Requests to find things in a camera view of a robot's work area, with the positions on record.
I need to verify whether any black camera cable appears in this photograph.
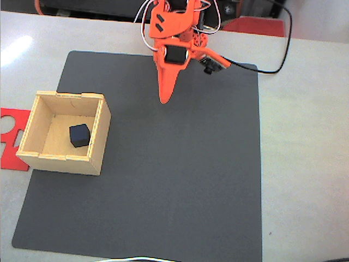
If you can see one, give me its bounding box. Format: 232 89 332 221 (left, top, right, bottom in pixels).
220 0 293 74

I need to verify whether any dark grey mat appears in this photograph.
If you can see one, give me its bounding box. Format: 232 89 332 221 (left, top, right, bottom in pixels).
11 50 263 262

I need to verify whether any white servo wire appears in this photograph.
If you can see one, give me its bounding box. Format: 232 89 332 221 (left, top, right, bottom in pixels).
133 0 159 52
194 0 222 35

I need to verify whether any red chair seat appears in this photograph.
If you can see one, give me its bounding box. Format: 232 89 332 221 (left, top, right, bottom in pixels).
223 16 286 38

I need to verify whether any dark blue cube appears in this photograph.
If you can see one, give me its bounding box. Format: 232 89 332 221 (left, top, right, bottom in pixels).
69 123 91 148

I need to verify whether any wrist camera on orange bracket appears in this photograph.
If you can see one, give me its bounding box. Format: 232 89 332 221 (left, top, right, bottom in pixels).
190 46 232 75

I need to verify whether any red cut-out sheet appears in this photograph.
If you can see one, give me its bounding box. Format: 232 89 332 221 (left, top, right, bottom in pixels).
0 108 31 172

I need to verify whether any open wooden box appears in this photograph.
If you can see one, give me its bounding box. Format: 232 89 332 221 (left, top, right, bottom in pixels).
15 91 112 177

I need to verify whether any white cable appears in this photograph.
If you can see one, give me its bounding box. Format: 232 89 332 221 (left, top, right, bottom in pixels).
95 255 180 262

